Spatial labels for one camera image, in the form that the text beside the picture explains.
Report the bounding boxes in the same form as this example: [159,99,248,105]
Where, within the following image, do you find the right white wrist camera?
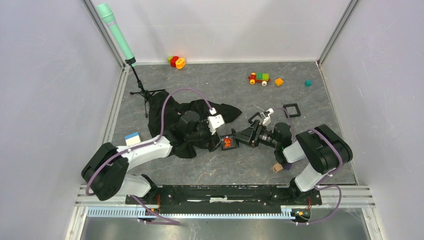
[259,108,274,127]

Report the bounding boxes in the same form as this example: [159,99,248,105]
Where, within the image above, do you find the blue white toy brick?
[124,132,141,146]

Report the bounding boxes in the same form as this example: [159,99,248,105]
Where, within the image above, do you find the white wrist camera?
[259,108,274,127]
[207,107,225,135]

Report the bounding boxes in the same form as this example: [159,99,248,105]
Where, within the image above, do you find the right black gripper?
[232,119,280,149]

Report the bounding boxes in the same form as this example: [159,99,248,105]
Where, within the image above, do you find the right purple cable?
[271,106,344,226]

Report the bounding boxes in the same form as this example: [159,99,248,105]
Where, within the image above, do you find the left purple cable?
[85,88,215,226]

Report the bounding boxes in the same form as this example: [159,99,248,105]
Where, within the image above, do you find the orange yellow toy brick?
[274,78,284,87]

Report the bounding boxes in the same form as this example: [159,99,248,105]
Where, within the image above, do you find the black square frame half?
[248,112,266,125]

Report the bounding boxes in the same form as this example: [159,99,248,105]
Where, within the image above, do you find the red orange green toy blocks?
[167,55,186,70]

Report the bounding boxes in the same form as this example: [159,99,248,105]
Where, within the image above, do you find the black microphone tripod stand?
[125,57,165,118]

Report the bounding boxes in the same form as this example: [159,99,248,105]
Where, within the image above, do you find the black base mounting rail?
[125,184,323,215]

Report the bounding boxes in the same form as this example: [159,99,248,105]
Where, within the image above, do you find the black square frame box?
[282,103,302,118]

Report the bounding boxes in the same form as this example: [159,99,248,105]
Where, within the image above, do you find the colourful toy train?
[248,72,271,86]

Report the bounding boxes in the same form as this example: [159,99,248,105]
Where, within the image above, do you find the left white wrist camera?
[207,107,225,135]

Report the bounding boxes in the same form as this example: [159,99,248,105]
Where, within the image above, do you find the black t-shirt garment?
[148,90,242,159]

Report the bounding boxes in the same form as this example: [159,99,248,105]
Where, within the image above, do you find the orange butterfly brooch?
[223,137,233,149]

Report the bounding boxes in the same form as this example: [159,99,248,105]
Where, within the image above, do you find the teal small cube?
[304,80,312,87]

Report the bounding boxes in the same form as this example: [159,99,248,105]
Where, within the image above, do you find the green microphone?
[96,2,137,67]

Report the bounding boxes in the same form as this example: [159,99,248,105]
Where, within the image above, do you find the wooden tan cube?
[272,163,284,173]

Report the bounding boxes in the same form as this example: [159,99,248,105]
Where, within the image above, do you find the purple toy brick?
[282,163,292,171]

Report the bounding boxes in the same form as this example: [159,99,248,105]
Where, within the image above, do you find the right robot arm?
[229,120,353,204]

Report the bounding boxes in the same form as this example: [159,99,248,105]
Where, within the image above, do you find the black square display frame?
[221,128,240,151]

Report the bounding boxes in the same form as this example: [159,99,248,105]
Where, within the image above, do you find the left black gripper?
[185,111,225,152]

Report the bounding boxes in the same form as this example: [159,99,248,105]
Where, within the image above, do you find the purple cable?
[85,88,215,226]
[271,106,344,226]

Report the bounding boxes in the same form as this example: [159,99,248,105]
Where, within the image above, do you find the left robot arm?
[81,109,225,204]

